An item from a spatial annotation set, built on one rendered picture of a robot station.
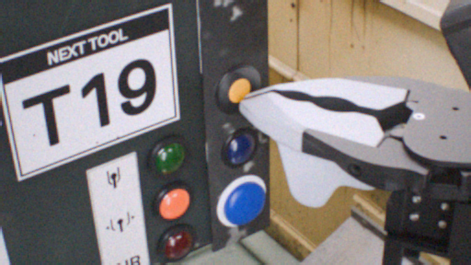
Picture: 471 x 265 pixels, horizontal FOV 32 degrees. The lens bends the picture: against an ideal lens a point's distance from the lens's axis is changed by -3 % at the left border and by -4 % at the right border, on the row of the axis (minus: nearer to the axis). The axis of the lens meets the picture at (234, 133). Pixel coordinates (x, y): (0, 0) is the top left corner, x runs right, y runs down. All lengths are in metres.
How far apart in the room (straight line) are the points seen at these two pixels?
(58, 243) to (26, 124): 0.08
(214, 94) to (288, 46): 1.26
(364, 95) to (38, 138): 0.18
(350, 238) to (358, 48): 0.40
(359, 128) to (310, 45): 1.24
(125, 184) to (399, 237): 0.15
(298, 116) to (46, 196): 0.14
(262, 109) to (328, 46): 1.17
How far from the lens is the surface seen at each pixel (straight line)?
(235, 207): 0.52
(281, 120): 0.45
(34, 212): 0.46
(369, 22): 1.52
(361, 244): 1.71
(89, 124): 0.44
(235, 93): 0.48
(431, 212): 0.45
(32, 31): 0.41
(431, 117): 0.45
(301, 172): 0.47
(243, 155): 0.51
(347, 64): 1.60
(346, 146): 0.43
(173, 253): 0.52
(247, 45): 0.48
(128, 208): 0.48
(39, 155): 0.44
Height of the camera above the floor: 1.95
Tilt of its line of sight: 33 degrees down
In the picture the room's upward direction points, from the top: 2 degrees counter-clockwise
